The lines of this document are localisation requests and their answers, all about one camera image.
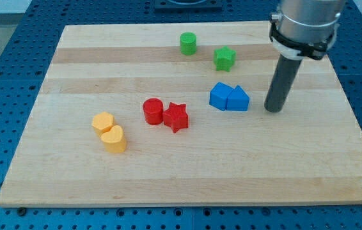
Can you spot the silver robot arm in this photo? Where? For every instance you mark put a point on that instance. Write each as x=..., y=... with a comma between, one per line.
x=305, y=28

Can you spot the blue cube block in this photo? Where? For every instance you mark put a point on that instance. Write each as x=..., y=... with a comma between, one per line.
x=219, y=96

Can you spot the red star block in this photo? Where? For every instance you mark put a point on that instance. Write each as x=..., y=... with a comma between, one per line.
x=176, y=117

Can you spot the red cylinder block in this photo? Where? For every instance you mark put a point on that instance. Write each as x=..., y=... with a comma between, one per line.
x=153, y=109

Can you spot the light wooden board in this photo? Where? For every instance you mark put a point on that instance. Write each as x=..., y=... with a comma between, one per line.
x=310, y=153

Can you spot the blue triangular prism block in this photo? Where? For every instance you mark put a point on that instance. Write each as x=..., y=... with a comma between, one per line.
x=238, y=100

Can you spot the green star block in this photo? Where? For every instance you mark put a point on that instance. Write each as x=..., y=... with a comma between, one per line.
x=224, y=58

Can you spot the yellow heart block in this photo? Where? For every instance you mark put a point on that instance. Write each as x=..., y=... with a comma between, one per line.
x=114, y=140

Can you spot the green cylinder block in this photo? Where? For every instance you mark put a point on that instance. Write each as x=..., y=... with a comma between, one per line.
x=188, y=43

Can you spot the yellow hexagon block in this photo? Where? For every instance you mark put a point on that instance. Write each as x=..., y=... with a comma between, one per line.
x=102, y=123

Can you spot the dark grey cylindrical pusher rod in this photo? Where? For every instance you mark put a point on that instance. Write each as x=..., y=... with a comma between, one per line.
x=281, y=83

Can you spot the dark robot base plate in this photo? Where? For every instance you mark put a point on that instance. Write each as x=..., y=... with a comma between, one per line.
x=168, y=5

